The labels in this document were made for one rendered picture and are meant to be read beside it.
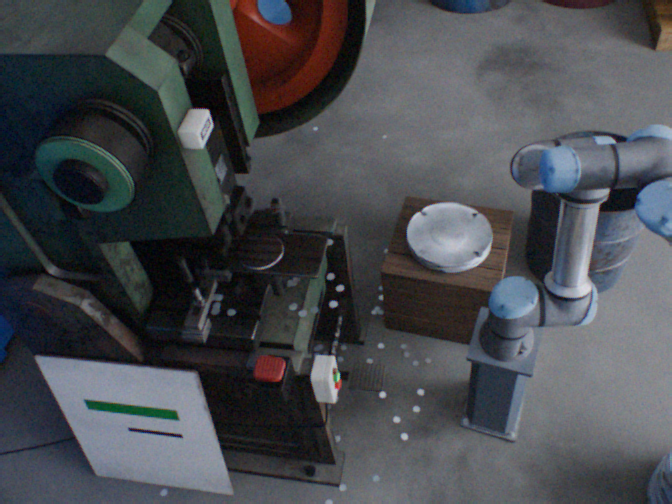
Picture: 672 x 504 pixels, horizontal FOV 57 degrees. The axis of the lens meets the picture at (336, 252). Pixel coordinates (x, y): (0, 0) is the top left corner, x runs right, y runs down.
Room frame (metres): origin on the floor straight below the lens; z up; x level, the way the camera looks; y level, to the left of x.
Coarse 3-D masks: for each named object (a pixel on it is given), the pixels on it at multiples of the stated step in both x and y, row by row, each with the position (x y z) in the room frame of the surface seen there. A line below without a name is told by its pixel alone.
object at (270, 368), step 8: (256, 360) 0.80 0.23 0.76; (264, 360) 0.80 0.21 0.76; (272, 360) 0.79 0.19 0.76; (280, 360) 0.79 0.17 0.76; (256, 368) 0.78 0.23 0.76; (264, 368) 0.78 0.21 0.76; (272, 368) 0.77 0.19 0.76; (280, 368) 0.77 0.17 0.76; (256, 376) 0.76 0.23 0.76; (264, 376) 0.76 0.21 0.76; (272, 376) 0.75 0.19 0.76; (280, 376) 0.75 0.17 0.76
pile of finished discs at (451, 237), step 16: (432, 208) 1.55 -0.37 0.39; (448, 208) 1.54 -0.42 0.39; (464, 208) 1.52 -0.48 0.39; (416, 224) 1.49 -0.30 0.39; (432, 224) 1.47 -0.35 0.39; (448, 224) 1.46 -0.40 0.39; (464, 224) 1.45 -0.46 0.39; (480, 224) 1.44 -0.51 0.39; (416, 240) 1.41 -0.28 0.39; (432, 240) 1.40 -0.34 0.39; (448, 240) 1.38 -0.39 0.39; (464, 240) 1.37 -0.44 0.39; (480, 240) 1.37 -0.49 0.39; (416, 256) 1.35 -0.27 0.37; (432, 256) 1.33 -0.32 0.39; (448, 256) 1.32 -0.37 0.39; (464, 256) 1.31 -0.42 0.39; (480, 256) 1.31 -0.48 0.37
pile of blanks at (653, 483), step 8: (664, 464) 0.60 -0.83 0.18; (656, 472) 0.61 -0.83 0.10; (664, 472) 0.58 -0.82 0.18; (656, 480) 0.59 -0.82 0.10; (664, 480) 0.56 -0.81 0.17; (648, 488) 0.60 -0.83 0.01; (656, 488) 0.57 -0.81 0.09; (664, 488) 0.54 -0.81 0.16; (648, 496) 0.57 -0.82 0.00; (656, 496) 0.55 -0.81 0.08; (664, 496) 0.53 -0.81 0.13
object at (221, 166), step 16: (208, 144) 1.13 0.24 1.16; (224, 144) 1.20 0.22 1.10; (224, 160) 1.17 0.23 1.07; (224, 176) 1.15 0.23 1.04; (224, 192) 1.13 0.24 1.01; (240, 192) 1.15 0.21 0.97; (240, 208) 1.12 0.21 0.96; (240, 224) 1.09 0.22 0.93; (192, 240) 1.09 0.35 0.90; (208, 240) 1.08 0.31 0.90; (224, 240) 1.07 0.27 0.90
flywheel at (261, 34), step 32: (256, 0) 1.47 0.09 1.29; (288, 0) 1.45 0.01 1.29; (320, 0) 1.41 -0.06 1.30; (352, 0) 1.43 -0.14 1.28; (256, 32) 1.48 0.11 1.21; (288, 32) 1.45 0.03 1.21; (320, 32) 1.39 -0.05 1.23; (256, 64) 1.48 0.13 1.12; (288, 64) 1.46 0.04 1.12; (320, 64) 1.40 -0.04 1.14; (256, 96) 1.45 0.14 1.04; (288, 96) 1.43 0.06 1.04
